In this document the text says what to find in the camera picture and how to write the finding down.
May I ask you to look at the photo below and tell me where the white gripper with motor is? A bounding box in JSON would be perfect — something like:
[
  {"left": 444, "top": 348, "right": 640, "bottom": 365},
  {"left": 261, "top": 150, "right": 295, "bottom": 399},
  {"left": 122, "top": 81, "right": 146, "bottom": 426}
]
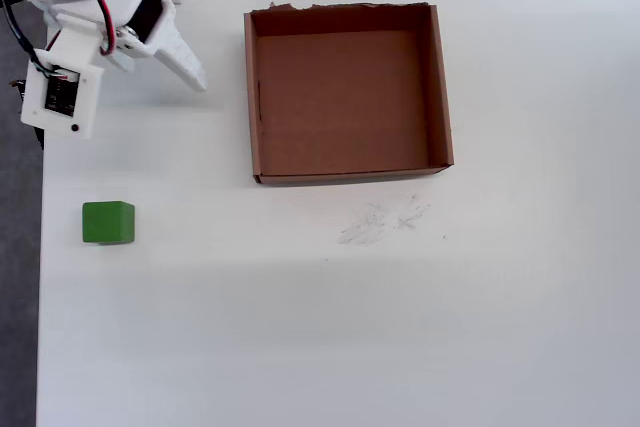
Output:
[{"left": 104, "top": 0, "right": 209, "bottom": 93}]

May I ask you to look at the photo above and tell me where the green cube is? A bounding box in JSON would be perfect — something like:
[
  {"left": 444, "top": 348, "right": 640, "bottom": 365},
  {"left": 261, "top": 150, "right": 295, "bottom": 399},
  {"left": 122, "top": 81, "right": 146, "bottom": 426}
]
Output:
[{"left": 81, "top": 200, "right": 136, "bottom": 245}]

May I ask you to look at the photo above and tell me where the brown cardboard box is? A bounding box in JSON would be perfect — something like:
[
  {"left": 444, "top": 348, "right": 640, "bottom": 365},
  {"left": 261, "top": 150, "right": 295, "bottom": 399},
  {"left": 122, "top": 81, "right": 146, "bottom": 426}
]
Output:
[{"left": 243, "top": 1, "right": 455, "bottom": 187}]

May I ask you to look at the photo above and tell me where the red and black cable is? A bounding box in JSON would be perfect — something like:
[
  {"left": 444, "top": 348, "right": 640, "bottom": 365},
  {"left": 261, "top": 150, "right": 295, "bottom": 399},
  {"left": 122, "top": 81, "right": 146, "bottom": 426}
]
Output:
[{"left": 64, "top": 0, "right": 119, "bottom": 56}]

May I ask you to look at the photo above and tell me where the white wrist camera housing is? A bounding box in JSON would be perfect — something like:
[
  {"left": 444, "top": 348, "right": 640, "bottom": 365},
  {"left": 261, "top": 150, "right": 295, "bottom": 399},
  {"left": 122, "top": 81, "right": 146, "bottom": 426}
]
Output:
[{"left": 20, "top": 14, "right": 105, "bottom": 141}]

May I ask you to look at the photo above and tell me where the black camera cable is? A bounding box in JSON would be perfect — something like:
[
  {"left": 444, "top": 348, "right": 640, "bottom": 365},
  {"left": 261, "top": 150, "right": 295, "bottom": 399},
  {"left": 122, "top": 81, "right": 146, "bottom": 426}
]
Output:
[{"left": 0, "top": 0, "right": 54, "bottom": 79}]

